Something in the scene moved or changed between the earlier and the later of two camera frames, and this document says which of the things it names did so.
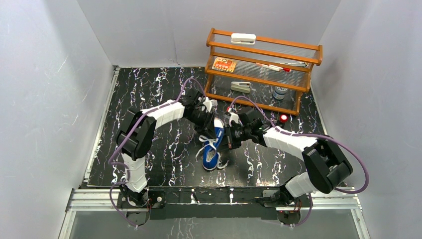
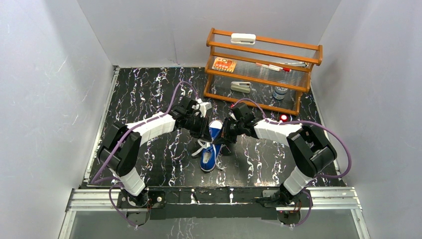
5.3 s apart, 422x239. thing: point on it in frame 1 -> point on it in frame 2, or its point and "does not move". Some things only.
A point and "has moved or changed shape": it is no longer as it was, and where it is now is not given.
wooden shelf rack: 270,73 does not move
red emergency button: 283,118 does not move
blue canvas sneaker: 210,148 does not move
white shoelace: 212,142 has moved or changed shape
